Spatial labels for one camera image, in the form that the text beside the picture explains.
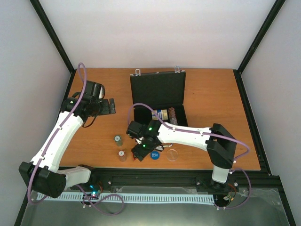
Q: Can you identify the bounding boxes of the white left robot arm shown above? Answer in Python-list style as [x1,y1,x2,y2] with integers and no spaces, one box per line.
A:
[19,97,116,198]

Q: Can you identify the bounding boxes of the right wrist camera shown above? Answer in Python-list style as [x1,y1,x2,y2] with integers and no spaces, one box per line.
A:
[126,121,147,139]

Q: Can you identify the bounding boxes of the light blue cable duct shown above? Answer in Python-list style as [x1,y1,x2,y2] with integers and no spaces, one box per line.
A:
[45,192,214,205]

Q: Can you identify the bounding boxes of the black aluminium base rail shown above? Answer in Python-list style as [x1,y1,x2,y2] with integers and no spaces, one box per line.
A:
[81,168,284,194]

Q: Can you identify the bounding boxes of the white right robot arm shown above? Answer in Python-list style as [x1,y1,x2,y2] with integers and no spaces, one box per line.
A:
[126,120,237,184]

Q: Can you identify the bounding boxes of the dark brown patterned card deck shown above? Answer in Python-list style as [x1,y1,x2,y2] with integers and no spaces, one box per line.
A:
[168,107,176,119]

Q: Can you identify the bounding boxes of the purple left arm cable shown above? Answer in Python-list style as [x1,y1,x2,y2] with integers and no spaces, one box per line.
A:
[27,62,88,205]

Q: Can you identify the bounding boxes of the blue small blind button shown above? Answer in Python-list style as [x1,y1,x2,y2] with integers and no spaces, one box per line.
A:
[150,151,160,160]

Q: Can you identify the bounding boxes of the clear round dealer button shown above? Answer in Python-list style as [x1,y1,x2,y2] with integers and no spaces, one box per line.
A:
[166,149,178,161]

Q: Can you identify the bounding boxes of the black frame post left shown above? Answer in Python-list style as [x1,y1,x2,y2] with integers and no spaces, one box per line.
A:
[30,0,76,74]

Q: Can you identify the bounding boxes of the blue poker chip stack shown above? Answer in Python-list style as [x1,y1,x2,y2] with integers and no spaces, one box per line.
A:
[170,118,178,125]

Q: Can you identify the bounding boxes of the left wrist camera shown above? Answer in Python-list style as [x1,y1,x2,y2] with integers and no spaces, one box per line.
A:
[84,81,105,99]

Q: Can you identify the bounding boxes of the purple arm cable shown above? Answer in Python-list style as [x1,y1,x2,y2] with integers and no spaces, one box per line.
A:
[127,103,252,210]
[27,62,88,205]

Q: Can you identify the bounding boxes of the black poker set case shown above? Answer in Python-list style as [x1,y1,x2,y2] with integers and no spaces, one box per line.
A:
[129,66,188,126]

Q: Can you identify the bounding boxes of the red poker chip stack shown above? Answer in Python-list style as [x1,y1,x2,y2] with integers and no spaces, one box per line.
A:
[118,150,127,162]

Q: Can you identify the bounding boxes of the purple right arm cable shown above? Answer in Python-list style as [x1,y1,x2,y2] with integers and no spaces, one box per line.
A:
[127,103,252,210]

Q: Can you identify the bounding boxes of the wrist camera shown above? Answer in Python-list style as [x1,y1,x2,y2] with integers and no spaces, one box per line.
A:
[84,81,105,99]
[126,121,147,139]

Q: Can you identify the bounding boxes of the black frame post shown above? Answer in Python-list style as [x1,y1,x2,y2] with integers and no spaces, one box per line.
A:
[236,0,286,76]
[30,0,76,74]

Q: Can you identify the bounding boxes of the green poker chip stack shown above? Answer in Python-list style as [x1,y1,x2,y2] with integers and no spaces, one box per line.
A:
[114,135,123,146]

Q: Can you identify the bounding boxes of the blue gold card deck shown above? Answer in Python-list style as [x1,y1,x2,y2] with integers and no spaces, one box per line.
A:
[152,109,169,121]

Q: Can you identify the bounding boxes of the black frame post right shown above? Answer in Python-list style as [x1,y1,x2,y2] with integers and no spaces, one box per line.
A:
[236,0,286,76]

